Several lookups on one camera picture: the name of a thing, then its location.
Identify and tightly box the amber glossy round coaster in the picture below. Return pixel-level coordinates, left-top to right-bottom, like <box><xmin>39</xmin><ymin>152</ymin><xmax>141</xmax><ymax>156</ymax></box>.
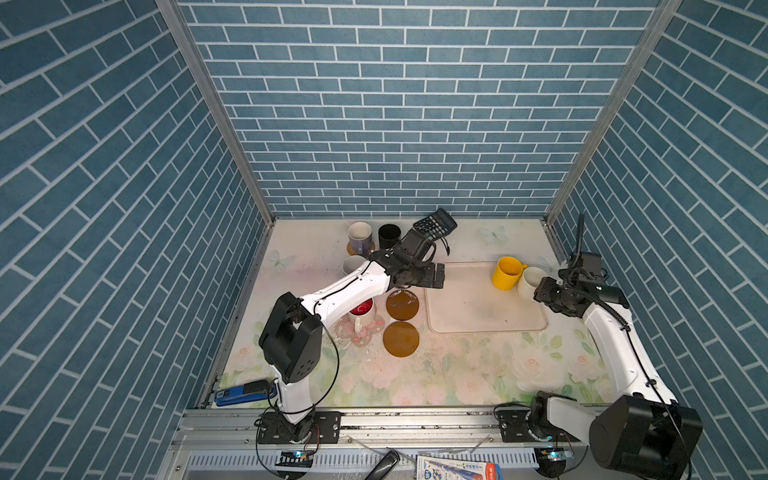
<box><xmin>385</xmin><ymin>290</ymin><xmax>420</xmax><ymax>321</ymax></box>

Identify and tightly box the tan rattan round coaster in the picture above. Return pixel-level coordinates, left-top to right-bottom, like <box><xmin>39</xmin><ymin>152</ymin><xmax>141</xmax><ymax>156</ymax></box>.
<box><xmin>346</xmin><ymin>243</ymin><xmax>376</xmax><ymax>259</ymax></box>

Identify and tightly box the black mug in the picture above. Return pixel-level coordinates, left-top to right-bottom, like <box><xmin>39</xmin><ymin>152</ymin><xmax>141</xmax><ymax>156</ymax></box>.
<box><xmin>378</xmin><ymin>224</ymin><xmax>402</xmax><ymax>250</ymax></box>

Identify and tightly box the light blue floral mug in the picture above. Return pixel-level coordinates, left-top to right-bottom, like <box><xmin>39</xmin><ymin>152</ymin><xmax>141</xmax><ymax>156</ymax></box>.
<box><xmin>342</xmin><ymin>255</ymin><xmax>367</xmax><ymax>275</ymax></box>

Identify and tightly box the lilac mug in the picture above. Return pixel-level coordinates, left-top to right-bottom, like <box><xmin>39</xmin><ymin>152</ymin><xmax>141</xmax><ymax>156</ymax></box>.
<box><xmin>347</xmin><ymin>222</ymin><xmax>374</xmax><ymax>253</ymax></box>

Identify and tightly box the white mug red inside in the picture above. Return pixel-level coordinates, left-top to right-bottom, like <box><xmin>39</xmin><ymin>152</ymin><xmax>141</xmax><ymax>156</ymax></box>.
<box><xmin>348</xmin><ymin>298</ymin><xmax>376</xmax><ymax>335</ymax></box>

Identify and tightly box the yellow mug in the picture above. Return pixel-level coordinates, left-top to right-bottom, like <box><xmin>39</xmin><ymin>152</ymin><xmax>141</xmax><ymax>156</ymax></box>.
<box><xmin>491</xmin><ymin>256</ymin><xmax>528</xmax><ymax>291</ymax></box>

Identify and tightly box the beige rectangular tray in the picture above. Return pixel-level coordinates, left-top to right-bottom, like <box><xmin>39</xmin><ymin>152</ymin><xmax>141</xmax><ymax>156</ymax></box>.
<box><xmin>424</xmin><ymin>262</ymin><xmax>548</xmax><ymax>334</ymax></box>

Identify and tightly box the pink flower coaster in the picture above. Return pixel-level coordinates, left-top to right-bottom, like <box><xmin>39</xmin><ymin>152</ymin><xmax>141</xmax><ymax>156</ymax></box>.
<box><xmin>331</xmin><ymin>314</ymin><xmax>385</xmax><ymax>348</ymax></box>

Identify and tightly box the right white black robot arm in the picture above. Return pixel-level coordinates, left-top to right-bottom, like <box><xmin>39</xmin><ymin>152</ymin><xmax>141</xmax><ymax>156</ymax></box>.
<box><xmin>527</xmin><ymin>217</ymin><xmax>703</xmax><ymax>479</ymax></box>

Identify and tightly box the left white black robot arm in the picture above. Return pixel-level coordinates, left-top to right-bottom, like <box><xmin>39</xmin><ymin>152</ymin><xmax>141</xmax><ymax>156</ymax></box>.
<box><xmin>258</xmin><ymin>253</ymin><xmax>445</xmax><ymax>426</ymax></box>

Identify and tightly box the black desk calculator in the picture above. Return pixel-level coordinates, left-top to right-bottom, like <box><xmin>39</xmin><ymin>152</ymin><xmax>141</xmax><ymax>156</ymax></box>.
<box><xmin>413</xmin><ymin>208</ymin><xmax>458</xmax><ymax>241</ymax></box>

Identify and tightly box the blue black stapler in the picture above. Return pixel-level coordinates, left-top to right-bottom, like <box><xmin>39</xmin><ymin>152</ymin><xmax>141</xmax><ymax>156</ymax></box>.
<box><xmin>214</xmin><ymin>379</ymin><xmax>276</xmax><ymax>407</ymax></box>

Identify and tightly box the black handheld device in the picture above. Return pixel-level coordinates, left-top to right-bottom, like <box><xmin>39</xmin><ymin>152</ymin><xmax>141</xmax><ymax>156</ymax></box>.
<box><xmin>365</xmin><ymin>450</ymin><xmax>401</xmax><ymax>480</ymax></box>

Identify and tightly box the printed paper box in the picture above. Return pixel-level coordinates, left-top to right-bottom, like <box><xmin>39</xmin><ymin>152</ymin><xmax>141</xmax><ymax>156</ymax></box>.
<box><xmin>415</xmin><ymin>456</ymin><xmax>503</xmax><ymax>480</ymax></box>

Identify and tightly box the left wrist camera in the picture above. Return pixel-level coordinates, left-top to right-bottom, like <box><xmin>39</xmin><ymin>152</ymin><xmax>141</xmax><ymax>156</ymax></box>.
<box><xmin>395</xmin><ymin>228</ymin><xmax>436</xmax><ymax>265</ymax></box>

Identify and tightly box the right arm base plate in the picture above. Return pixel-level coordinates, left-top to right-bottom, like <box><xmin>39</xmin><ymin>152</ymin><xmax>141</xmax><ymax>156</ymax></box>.
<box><xmin>492</xmin><ymin>402</ymin><xmax>572</xmax><ymax>443</ymax></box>

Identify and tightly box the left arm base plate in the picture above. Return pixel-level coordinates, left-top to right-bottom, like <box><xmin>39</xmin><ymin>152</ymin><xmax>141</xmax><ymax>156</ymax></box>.
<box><xmin>254</xmin><ymin>411</ymin><xmax>342</xmax><ymax>445</ymax></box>

